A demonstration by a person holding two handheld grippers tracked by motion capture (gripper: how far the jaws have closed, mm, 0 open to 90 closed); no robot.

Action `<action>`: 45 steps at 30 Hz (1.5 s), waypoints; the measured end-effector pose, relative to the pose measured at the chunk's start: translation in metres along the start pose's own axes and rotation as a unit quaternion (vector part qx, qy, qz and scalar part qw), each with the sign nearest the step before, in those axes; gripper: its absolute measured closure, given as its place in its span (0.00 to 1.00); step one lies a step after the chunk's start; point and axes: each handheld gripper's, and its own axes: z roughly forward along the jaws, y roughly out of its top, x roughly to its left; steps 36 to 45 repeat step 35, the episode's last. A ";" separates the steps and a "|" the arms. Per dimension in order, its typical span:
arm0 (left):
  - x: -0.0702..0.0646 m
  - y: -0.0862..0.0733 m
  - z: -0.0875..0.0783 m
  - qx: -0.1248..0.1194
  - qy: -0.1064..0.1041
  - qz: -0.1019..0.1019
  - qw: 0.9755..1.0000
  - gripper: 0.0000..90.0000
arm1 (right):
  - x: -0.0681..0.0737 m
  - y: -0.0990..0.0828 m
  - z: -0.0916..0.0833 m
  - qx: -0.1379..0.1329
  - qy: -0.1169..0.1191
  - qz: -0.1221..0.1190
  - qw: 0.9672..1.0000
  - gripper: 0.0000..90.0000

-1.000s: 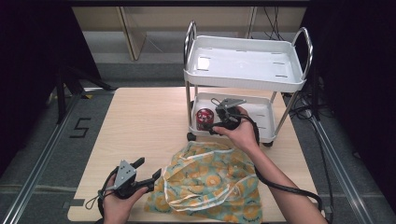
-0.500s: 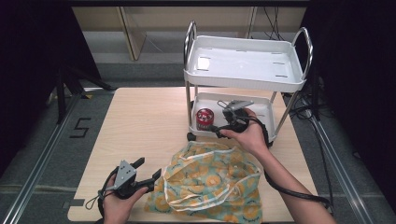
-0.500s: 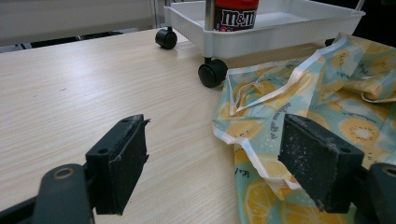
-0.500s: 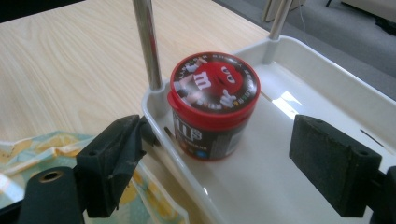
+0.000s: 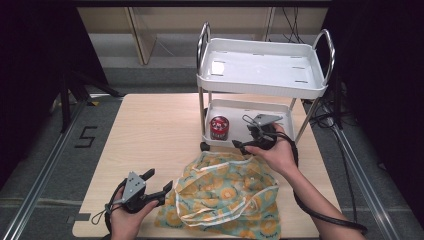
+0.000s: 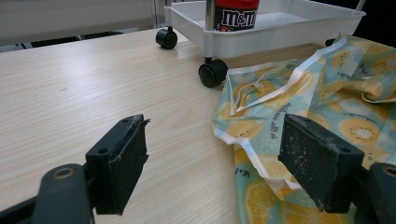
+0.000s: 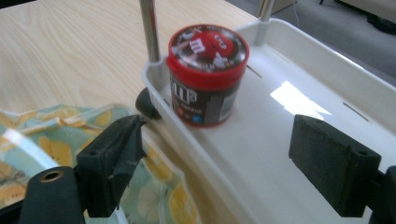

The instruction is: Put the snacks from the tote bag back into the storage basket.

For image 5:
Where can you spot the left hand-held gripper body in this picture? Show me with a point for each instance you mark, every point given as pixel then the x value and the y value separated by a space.
pixel 133 188

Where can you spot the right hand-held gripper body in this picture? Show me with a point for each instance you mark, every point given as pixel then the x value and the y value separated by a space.
pixel 265 119

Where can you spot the red can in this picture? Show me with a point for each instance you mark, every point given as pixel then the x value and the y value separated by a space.
pixel 219 128

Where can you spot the white two-tier cart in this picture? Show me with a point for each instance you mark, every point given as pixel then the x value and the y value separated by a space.
pixel 260 66

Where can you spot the yellow green patterned cloth bag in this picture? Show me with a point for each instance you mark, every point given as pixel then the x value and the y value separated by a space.
pixel 226 196

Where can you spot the person's right hand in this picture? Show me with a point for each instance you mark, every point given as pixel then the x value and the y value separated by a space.
pixel 280 156

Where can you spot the person's left hand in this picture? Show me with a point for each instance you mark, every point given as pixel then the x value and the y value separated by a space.
pixel 124 225

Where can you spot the black tape strip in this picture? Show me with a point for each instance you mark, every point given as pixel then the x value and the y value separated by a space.
pixel 80 217

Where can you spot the black tripod stand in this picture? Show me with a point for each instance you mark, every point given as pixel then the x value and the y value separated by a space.
pixel 66 100

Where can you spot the black curtain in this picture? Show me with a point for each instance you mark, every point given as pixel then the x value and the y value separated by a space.
pixel 383 83
pixel 30 66

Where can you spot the aluminium floor rail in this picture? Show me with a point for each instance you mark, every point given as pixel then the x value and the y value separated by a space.
pixel 36 186
pixel 363 180

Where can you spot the wooden panel frame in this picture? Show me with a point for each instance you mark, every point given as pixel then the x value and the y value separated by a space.
pixel 143 36

